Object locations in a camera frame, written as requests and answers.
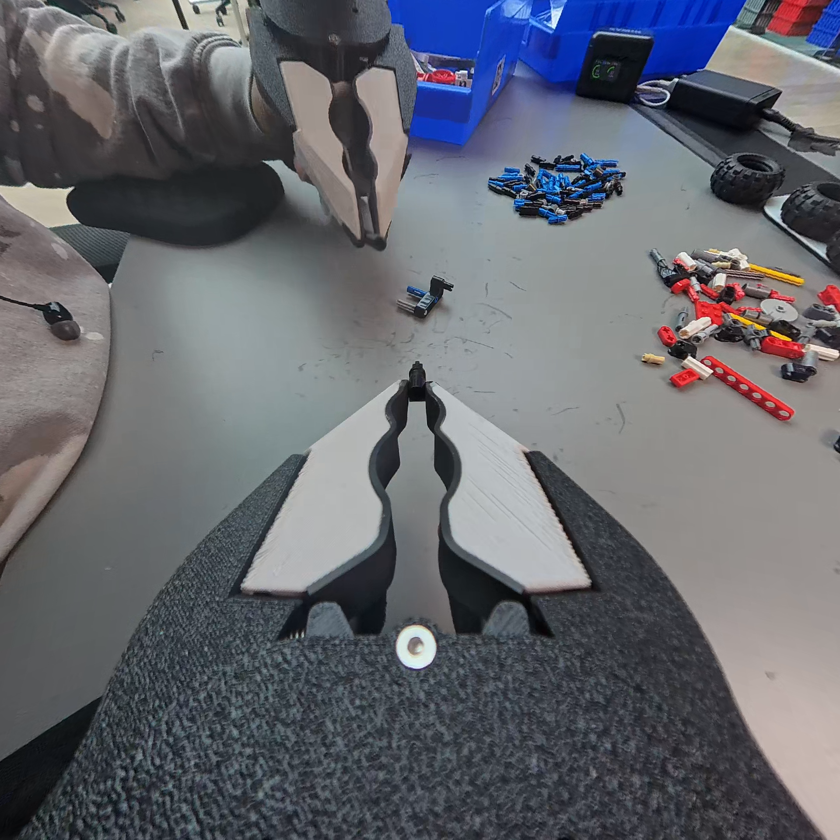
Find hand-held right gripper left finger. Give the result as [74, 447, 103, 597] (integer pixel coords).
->
[240, 379, 411, 599]

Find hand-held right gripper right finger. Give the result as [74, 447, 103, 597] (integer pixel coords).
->
[425, 382, 593, 601]

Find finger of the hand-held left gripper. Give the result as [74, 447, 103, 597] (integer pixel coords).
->
[353, 66, 411, 252]
[279, 61, 368, 247]

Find person's left forearm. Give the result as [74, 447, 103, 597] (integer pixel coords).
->
[0, 0, 293, 191]

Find grey desk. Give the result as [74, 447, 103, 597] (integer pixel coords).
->
[0, 62, 840, 840]

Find blue plastic bin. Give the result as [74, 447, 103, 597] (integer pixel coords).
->
[387, 0, 526, 147]
[518, 0, 749, 84]

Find black wrist rest pad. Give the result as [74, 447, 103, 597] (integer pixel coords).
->
[66, 161, 286, 248]

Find small black blue toy assembly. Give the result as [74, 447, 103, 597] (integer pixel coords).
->
[395, 274, 455, 321]

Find pile of blue black pins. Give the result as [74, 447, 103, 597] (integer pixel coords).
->
[487, 153, 627, 226]

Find black power bank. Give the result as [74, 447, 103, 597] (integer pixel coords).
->
[576, 29, 655, 104]

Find red toy beam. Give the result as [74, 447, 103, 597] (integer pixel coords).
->
[700, 355, 795, 421]

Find pile of mixed toy parts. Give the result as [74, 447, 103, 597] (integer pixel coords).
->
[648, 245, 840, 385]

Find person's grey sweatshirt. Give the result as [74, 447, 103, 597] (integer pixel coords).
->
[0, 193, 114, 562]

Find black power adapter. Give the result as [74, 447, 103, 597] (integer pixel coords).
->
[665, 69, 783, 130]

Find sticker sheet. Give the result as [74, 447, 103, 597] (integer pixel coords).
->
[763, 193, 829, 263]

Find stack of red bins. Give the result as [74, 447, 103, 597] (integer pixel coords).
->
[766, 0, 829, 37]

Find black earbud with cable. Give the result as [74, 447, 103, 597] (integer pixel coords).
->
[0, 294, 83, 342]

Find black cable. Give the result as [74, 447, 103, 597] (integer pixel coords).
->
[761, 108, 840, 158]

